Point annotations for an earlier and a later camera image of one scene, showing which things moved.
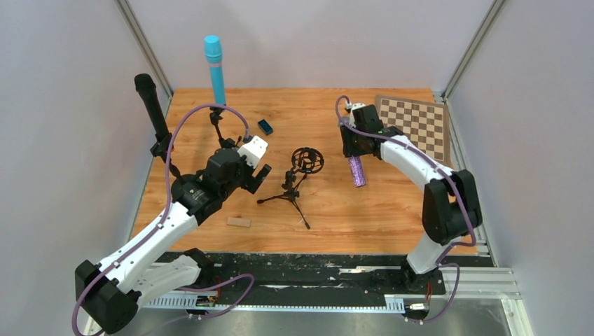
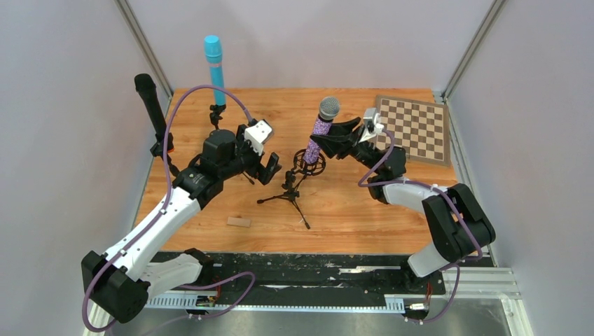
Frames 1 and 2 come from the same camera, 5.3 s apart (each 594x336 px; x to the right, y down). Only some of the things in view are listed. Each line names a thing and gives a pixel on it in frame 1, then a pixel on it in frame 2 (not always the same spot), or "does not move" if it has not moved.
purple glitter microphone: (357, 171) -> (328, 110)
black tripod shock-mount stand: (305, 161) does not move
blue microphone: (213, 54) does not move
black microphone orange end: (147, 88) does not move
